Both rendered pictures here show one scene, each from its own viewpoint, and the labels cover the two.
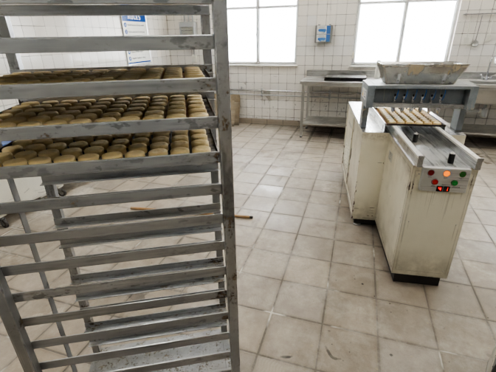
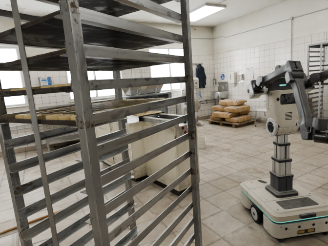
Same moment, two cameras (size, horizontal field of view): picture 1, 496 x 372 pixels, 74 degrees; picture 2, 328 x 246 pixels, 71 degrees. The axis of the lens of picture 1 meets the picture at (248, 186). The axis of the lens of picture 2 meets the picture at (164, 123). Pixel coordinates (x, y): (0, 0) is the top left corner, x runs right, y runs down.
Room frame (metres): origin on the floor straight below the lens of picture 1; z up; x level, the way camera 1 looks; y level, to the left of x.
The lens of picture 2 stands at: (0.14, 0.95, 1.31)
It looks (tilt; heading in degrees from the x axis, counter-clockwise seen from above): 10 degrees down; 313
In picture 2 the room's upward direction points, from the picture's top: 4 degrees counter-clockwise
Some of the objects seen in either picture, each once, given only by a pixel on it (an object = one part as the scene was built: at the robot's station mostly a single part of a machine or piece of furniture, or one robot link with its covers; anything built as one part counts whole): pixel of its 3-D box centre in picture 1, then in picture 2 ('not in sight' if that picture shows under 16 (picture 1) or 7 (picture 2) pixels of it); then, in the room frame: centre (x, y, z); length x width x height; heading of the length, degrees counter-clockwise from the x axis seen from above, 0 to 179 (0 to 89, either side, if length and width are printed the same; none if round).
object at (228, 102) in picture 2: not in sight; (232, 102); (3.16, -5.19, 0.62); 0.72 x 0.42 x 0.17; 168
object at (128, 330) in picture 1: (135, 326); (158, 237); (0.77, 0.36, 0.69); 0.64 x 0.03 x 0.03; 100
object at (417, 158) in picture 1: (386, 119); (132, 116); (2.68, -1.14, 0.87); 2.01 x 0.03 x 0.07; 169
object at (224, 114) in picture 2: not in sight; (224, 113); (3.28, -4.98, 0.32); 0.72 x 0.42 x 0.17; 166
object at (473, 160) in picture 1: (424, 120); (149, 113); (2.62, -1.42, 0.87); 2.01 x 0.03 x 0.07; 169
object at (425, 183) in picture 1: (443, 179); (187, 130); (1.69, -1.09, 0.77); 0.24 x 0.04 x 0.14; 79
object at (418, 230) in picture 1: (415, 201); (169, 151); (2.04, -1.16, 0.45); 0.70 x 0.34 x 0.90; 169
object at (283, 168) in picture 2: not in sight; (281, 178); (0.73, -1.18, 0.38); 0.13 x 0.13 x 0.40; 49
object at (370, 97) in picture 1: (412, 105); (144, 106); (2.54, -1.26, 1.01); 0.72 x 0.33 x 0.34; 79
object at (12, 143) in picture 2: not in sight; (80, 126); (1.15, 0.43, 1.14); 0.64 x 0.03 x 0.03; 100
